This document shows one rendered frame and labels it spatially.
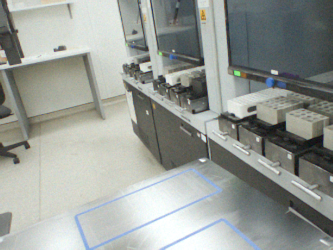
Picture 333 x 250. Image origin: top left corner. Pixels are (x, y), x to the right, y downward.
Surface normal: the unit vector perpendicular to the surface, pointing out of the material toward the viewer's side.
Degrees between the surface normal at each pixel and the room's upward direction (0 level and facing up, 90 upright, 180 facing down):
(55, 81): 90
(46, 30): 90
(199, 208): 0
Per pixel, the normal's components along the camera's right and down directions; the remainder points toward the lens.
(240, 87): 0.36, 0.29
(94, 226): -0.15, -0.92
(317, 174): -0.92, 0.26
